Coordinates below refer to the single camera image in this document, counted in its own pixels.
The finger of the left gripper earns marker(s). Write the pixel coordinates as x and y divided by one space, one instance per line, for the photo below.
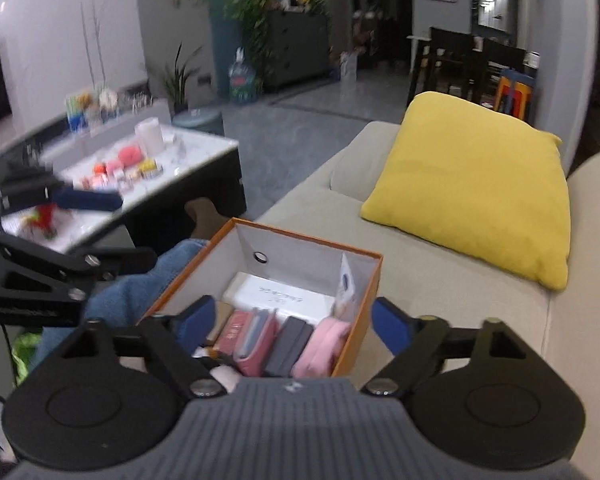
76 199
105 262

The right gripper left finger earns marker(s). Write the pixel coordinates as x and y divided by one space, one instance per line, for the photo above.
172 340

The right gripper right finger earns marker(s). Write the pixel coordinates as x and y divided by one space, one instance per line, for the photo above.
414 344

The pink card wallet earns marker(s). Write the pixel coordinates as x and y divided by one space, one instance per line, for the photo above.
255 341

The white long box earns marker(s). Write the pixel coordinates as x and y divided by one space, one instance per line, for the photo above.
247 292

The dark illustrated card box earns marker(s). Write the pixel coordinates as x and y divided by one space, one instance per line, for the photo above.
227 340

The gold small box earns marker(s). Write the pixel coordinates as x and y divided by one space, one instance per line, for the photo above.
223 312

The pink white bunny plush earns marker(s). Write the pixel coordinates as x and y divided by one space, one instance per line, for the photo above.
227 376

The red feather toy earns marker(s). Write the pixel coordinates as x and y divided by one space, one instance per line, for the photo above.
44 222

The pink fluffy toy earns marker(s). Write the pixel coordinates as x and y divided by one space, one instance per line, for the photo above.
130 155

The white marble coffee table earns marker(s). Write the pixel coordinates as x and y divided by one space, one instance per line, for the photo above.
154 193

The white cup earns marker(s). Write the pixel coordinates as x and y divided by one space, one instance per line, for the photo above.
149 136

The orange white storage box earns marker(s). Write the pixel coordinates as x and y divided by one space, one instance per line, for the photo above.
249 265

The brown sock foot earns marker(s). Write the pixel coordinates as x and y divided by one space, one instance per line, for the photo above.
207 220

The potted green plant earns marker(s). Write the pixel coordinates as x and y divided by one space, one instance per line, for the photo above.
176 76

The grey round stool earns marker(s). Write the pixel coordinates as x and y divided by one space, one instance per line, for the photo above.
206 119

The beige sofa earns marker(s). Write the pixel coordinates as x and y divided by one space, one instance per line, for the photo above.
422 278

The yellow pillow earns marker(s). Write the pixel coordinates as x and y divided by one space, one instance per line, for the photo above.
484 184

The water jug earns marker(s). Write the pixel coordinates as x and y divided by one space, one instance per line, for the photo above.
242 77

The dark cabinet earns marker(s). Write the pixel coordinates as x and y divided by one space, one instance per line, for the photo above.
299 48

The dark dining table chairs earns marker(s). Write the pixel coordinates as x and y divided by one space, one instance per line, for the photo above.
456 59

